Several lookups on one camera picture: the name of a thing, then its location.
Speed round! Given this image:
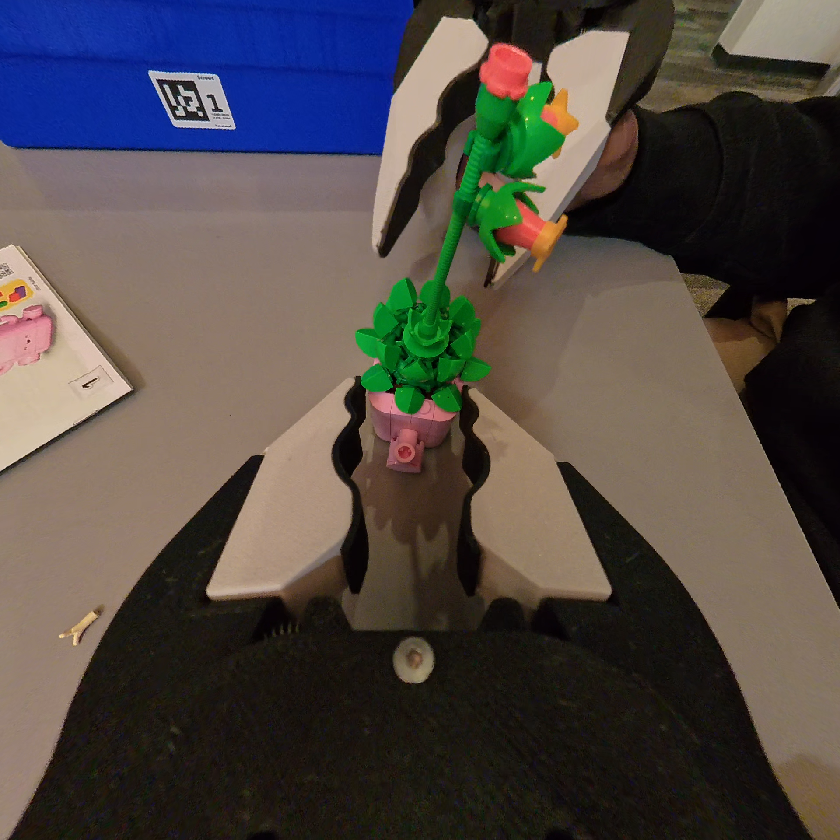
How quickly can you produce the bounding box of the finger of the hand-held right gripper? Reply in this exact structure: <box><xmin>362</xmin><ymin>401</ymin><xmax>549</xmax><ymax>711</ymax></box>
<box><xmin>371</xmin><ymin>16</ymin><xmax>490</xmax><ymax>258</ymax></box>
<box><xmin>484</xmin><ymin>29</ymin><xmax>632</xmax><ymax>291</ymax></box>

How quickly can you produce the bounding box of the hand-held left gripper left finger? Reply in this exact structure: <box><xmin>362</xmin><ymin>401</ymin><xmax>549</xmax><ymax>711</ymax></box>
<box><xmin>205</xmin><ymin>377</ymin><xmax>368</xmax><ymax>601</ymax></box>

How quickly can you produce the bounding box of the person's right forearm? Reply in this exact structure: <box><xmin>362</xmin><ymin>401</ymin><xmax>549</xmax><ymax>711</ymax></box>
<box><xmin>564</xmin><ymin>92</ymin><xmax>840</xmax><ymax>296</ymax></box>

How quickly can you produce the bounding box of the blue plastic bin white label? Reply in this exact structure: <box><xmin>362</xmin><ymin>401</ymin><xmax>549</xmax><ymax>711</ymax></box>
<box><xmin>0</xmin><ymin>52</ymin><xmax>401</xmax><ymax>156</ymax></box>

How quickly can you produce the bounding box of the toy brick instruction booklet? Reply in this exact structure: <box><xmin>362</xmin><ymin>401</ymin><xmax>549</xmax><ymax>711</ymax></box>
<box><xmin>0</xmin><ymin>244</ymin><xmax>135</xmax><ymax>473</ymax></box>

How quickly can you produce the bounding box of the small tan branch piece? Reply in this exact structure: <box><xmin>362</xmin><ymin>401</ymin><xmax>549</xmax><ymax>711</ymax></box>
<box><xmin>58</xmin><ymin>605</ymin><xmax>106</xmax><ymax>647</ymax></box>

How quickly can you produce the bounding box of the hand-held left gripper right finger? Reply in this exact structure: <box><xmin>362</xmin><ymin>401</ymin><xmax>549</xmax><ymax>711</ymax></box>
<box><xmin>456</xmin><ymin>387</ymin><xmax>614</xmax><ymax>603</ymax></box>

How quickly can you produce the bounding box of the green toy brick plant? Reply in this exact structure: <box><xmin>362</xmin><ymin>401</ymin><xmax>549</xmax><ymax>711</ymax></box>
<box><xmin>354</xmin><ymin>42</ymin><xmax>580</xmax><ymax>414</ymax></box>

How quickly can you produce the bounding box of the person's right hand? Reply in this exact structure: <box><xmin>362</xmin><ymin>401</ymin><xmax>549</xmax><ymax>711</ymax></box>
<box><xmin>568</xmin><ymin>108</ymin><xmax>640</xmax><ymax>212</ymax></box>

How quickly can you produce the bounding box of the pink toy brick pot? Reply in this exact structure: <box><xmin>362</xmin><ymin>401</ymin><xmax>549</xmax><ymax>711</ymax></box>
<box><xmin>366</xmin><ymin>387</ymin><xmax>463</xmax><ymax>472</ymax></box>

